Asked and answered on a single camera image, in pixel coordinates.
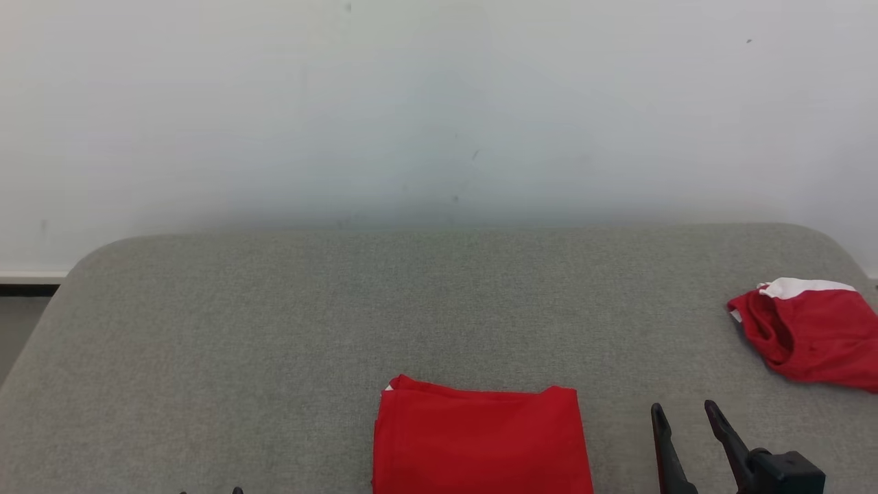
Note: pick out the white and black baseboard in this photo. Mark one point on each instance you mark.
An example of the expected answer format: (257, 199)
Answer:
(27, 283)

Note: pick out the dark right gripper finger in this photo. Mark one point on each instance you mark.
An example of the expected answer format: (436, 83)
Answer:
(669, 460)
(734, 446)

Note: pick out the red basketball jersey white sleeves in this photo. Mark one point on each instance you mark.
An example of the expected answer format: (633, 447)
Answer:
(480, 446)

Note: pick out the grey fabric sofa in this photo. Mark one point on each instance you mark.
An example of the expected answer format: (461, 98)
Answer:
(343, 322)

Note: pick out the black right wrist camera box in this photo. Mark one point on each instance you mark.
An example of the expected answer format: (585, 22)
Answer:
(789, 473)

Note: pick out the red shorts white trim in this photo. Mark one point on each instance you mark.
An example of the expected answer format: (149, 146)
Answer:
(816, 336)

